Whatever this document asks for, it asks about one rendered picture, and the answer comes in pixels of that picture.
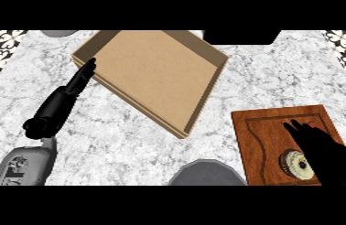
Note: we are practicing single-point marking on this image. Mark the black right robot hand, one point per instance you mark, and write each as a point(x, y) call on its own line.
point(325, 152)

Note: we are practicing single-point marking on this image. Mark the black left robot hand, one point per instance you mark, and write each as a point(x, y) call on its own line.
point(56, 108)

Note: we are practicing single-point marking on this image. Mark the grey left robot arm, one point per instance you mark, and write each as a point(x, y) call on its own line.
point(25, 167)

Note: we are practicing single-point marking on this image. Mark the brown wooden cutting board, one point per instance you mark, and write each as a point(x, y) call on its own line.
point(266, 137)

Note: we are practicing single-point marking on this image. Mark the open cardboard box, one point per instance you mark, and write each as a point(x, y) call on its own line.
point(153, 76)

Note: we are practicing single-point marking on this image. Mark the grey round object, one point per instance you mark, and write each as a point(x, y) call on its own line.
point(59, 33)

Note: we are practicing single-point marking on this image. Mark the grey rounded object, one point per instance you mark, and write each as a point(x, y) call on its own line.
point(208, 173)

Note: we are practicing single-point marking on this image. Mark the black appliance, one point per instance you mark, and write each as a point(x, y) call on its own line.
point(242, 37)

